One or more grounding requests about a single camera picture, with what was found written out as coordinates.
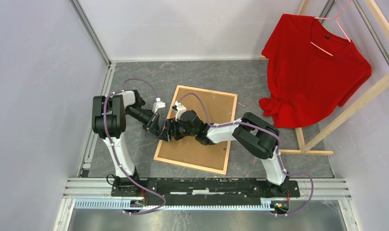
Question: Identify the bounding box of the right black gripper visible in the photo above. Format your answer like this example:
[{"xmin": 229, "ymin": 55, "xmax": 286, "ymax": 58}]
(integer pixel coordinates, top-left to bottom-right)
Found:
[{"xmin": 158, "ymin": 117, "xmax": 197, "ymax": 142}]

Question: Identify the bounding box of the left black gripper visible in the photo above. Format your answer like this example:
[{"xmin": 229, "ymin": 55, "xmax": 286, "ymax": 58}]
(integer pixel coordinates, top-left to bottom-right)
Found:
[{"xmin": 126, "ymin": 105, "xmax": 162, "ymax": 137}]

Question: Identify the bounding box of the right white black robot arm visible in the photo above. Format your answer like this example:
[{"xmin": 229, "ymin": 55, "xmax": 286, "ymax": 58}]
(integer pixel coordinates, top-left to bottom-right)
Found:
[{"xmin": 159, "ymin": 110, "xmax": 289, "ymax": 196}]

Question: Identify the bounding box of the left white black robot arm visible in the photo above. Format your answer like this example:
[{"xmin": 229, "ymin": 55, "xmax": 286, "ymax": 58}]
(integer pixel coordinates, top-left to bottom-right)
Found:
[{"xmin": 91, "ymin": 90, "xmax": 165, "ymax": 196}]

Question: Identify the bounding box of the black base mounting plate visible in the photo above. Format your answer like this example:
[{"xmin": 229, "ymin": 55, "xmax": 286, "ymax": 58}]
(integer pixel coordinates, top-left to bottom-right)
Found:
[{"xmin": 110, "ymin": 177, "xmax": 301, "ymax": 206}]

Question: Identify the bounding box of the wooden clothes rack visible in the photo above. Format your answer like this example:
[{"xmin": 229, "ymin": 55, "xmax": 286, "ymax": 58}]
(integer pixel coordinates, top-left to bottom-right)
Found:
[{"xmin": 258, "ymin": 0, "xmax": 389, "ymax": 157}]

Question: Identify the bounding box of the red t-shirt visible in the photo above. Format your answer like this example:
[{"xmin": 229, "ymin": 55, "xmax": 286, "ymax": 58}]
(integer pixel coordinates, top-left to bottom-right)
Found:
[{"xmin": 259, "ymin": 14, "xmax": 372, "ymax": 128}]

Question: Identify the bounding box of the pink clothes hanger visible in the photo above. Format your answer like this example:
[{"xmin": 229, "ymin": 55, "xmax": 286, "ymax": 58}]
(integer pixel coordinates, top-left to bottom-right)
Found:
[{"xmin": 310, "ymin": 0, "xmax": 352, "ymax": 57}]

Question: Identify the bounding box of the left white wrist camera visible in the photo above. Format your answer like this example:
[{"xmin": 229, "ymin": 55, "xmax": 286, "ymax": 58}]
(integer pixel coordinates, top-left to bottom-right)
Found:
[{"xmin": 152, "ymin": 97, "xmax": 165, "ymax": 113}]

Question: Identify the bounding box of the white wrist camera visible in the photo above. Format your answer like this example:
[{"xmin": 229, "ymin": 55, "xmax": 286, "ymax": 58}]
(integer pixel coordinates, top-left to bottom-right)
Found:
[
  {"xmin": 172, "ymin": 101, "xmax": 187, "ymax": 121},
  {"xmin": 152, "ymin": 97, "xmax": 165, "ymax": 113}
]

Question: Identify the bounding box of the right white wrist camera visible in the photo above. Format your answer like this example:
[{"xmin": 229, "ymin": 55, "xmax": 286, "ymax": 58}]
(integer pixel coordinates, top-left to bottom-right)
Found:
[{"xmin": 172, "ymin": 101, "xmax": 187, "ymax": 121}]

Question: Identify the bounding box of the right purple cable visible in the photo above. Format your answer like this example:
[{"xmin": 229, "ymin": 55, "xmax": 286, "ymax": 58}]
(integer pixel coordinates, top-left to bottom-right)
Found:
[{"xmin": 176, "ymin": 92, "xmax": 314, "ymax": 218}]

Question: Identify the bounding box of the purple cable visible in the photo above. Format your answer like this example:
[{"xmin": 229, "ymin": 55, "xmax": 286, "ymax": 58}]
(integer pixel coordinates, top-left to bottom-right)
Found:
[
  {"xmin": 102, "ymin": 78, "xmax": 167, "ymax": 216},
  {"xmin": 176, "ymin": 92, "xmax": 314, "ymax": 218}
]

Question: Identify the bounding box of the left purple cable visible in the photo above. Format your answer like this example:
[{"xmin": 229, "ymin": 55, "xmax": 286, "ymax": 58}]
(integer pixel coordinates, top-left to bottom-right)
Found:
[{"xmin": 102, "ymin": 78, "xmax": 167, "ymax": 216}]

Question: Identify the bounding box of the aluminium rail frame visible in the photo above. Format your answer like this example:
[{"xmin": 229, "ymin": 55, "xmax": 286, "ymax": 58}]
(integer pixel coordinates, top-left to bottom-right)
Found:
[{"xmin": 53, "ymin": 178, "xmax": 362, "ymax": 231}]

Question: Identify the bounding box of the metal corner post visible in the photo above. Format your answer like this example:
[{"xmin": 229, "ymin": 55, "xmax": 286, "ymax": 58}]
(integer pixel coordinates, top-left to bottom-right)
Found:
[{"xmin": 69, "ymin": 0, "xmax": 112, "ymax": 66}]

